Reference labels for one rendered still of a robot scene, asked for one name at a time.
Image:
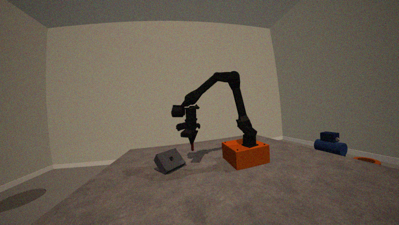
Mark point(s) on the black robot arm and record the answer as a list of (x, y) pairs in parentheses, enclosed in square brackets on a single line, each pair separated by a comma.
[(233, 79)]

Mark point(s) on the grey sloped panel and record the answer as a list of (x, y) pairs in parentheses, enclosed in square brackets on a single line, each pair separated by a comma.
[(168, 161)]

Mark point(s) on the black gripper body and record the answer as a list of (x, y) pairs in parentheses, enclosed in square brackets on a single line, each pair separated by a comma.
[(191, 125)]

